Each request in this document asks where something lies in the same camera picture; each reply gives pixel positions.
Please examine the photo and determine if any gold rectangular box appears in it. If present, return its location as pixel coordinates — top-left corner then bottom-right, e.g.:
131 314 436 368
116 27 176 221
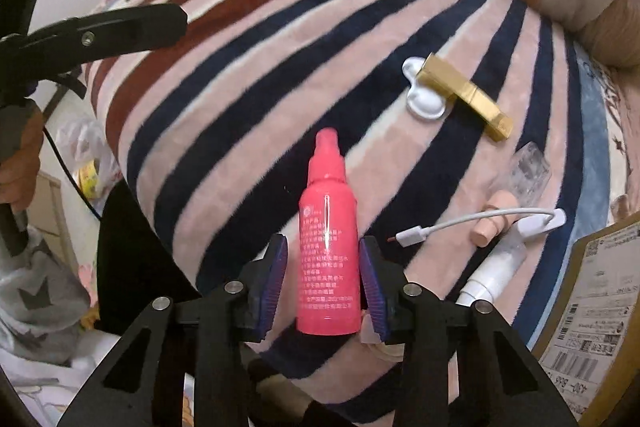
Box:
416 54 513 142

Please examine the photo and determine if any striped plush blanket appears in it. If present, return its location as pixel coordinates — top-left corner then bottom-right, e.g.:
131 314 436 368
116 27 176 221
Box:
81 0 640 403

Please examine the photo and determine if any person's left hand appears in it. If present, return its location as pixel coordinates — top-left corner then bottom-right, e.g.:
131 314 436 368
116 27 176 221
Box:
0 107 43 213

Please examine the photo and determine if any white card reader adapter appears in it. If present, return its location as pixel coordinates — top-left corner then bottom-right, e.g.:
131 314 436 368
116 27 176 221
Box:
388 207 566 247

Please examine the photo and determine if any small white spray bottle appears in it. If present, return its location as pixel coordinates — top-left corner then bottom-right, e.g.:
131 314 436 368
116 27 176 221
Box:
456 229 527 307

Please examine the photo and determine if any brown cardboard box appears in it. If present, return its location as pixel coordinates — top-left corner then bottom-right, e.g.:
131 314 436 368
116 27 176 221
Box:
533 213 639 426

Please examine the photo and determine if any pink spray bottle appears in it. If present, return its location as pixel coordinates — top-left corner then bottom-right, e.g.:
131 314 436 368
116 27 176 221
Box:
296 128 361 336

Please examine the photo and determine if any clear bottle pink cap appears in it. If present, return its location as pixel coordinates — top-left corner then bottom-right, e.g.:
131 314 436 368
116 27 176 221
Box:
470 141 554 249

